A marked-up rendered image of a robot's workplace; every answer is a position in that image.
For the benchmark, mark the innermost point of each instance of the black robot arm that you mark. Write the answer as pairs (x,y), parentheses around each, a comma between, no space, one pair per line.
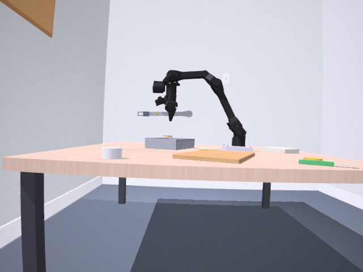
(173,76)

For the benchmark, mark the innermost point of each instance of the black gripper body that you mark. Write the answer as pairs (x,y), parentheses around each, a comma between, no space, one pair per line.
(171,100)

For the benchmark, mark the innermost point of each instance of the light wooden board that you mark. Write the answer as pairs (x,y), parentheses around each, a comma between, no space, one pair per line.
(233,157)

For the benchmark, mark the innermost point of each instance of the white short cylinder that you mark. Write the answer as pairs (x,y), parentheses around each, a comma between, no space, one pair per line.
(114,153)

